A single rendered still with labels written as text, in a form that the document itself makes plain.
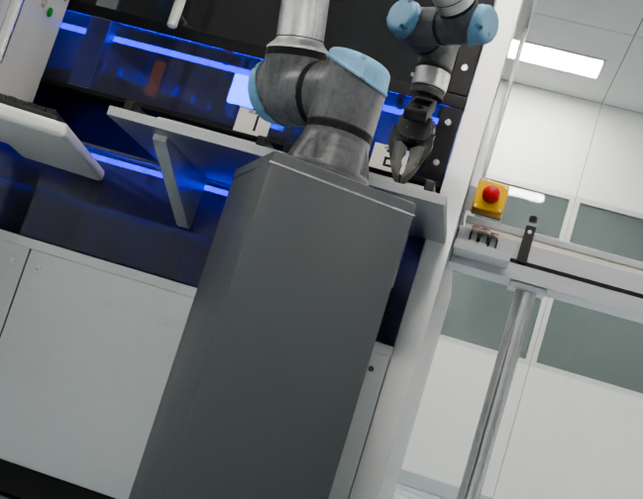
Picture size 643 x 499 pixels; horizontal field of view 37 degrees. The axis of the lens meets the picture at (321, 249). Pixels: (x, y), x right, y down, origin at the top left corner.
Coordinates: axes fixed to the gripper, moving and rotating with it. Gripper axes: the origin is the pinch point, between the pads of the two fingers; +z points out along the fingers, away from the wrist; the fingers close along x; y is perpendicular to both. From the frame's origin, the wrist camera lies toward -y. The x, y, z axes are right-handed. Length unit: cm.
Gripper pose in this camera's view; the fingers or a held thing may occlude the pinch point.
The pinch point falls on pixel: (399, 178)
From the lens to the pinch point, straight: 198.9
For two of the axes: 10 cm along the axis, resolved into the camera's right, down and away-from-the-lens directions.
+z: -2.9, 9.5, -1.4
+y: 1.2, 1.8, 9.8
